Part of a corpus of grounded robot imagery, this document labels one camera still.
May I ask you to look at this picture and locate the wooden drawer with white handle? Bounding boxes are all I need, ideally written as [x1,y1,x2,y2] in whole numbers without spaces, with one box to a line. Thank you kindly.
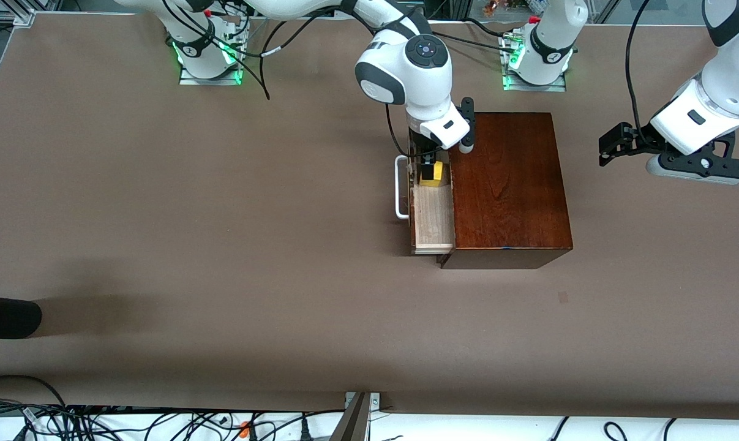
[395,154,457,256]

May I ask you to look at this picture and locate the dark wooden cabinet box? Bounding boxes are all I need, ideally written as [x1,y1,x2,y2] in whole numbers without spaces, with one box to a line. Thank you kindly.
[437,111,574,270]

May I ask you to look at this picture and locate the dark metal beam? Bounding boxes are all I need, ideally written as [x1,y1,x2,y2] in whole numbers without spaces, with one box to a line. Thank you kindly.
[330,392,370,441]

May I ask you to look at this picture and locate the black rounded object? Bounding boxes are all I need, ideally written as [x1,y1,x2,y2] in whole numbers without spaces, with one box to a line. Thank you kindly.
[0,294,43,339]

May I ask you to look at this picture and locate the aluminium arm base plate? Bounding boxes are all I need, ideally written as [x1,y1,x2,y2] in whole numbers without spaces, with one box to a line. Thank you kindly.
[178,43,244,86]
[501,34,567,92]

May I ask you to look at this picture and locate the aluminium frame profile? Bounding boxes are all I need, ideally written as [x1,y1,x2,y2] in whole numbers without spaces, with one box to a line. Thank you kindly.
[0,0,37,28]

